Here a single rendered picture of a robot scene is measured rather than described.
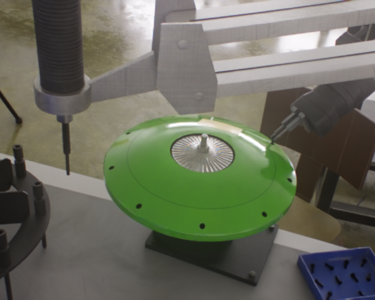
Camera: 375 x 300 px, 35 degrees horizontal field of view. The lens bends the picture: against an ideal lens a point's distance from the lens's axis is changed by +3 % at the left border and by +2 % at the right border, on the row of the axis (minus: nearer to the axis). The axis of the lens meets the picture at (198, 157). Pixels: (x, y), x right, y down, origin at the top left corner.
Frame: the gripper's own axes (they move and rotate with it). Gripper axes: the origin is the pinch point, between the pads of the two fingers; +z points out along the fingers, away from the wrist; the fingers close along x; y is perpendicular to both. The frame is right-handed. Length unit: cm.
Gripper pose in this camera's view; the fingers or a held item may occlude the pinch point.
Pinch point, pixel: (272, 138)
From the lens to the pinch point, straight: 100.3
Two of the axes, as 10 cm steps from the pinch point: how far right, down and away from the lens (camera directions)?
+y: 4.2, 5.1, 7.5
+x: -5.0, -5.6, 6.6
